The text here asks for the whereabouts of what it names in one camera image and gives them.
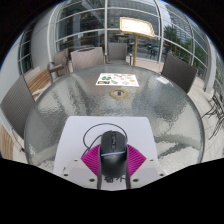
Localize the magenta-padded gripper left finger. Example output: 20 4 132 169
61 143 103 190

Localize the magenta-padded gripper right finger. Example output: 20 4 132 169
125 143 166 189

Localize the black computer mouse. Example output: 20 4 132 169
98 130 129 179

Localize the white mouse pad with drawing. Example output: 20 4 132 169
53 115 158 191

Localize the tan tape roll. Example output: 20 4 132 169
109 88 128 100

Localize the colourful printed menu sheet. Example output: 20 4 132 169
95 72 140 88

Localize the green metal folding furniture set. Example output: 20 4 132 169
201 89 224 141

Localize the gold menu display stand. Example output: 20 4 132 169
119 16 156 67

